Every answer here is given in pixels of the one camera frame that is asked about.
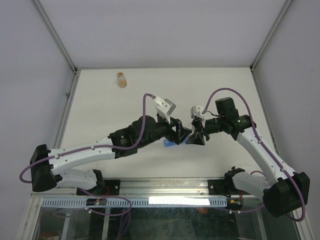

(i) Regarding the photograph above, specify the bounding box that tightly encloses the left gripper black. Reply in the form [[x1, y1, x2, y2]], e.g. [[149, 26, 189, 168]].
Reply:
[[138, 114, 192, 149]]

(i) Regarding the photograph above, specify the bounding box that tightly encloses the blue weekly pill organizer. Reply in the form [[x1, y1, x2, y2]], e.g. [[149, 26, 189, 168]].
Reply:
[[163, 139, 187, 148]]

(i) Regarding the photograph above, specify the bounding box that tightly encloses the white pill bottle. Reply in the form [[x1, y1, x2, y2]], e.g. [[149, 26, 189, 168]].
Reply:
[[187, 128, 196, 139]]

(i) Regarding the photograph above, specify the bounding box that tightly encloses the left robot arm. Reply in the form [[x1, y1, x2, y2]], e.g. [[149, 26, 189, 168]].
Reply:
[[29, 115, 194, 195]]

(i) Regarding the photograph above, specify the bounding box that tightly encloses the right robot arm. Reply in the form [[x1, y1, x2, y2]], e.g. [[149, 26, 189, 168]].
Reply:
[[187, 97, 310, 218]]

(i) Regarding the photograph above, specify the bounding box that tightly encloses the amber pill bottle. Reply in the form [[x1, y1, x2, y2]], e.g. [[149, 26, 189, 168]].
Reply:
[[116, 72, 127, 88]]

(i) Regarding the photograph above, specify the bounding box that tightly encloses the small status circuit board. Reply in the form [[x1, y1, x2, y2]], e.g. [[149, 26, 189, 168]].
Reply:
[[86, 198, 108, 206]]

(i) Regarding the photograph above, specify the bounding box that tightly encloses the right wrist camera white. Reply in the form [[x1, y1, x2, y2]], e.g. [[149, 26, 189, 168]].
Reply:
[[190, 105, 206, 119]]

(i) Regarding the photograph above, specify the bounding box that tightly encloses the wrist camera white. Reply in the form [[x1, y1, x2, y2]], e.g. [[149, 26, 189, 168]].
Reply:
[[190, 105, 206, 119], [154, 96, 176, 124]]

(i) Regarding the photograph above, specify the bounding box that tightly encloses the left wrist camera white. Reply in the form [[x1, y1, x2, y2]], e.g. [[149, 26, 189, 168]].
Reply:
[[154, 96, 176, 124]]

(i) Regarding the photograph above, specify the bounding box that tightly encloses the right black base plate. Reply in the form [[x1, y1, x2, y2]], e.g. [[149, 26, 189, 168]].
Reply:
[[207, 178, 241, 198]]

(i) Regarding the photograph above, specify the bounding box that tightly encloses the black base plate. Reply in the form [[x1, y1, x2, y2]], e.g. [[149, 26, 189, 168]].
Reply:
[[207, 178, 241, 198], [86, 179, 121, 196]]

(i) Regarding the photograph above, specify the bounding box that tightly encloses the aluminium mounting rail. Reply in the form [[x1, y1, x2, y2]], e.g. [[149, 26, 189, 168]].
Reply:
[[32, 176, 263, 198]]

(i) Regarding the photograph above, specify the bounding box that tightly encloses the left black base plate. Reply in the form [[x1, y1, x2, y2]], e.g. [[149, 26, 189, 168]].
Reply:
[[86, 179, 121, 196]]

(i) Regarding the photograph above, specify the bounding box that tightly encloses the slotted grey cable duct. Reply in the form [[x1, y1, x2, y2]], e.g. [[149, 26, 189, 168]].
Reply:
[[41, 196, 227, 209]]

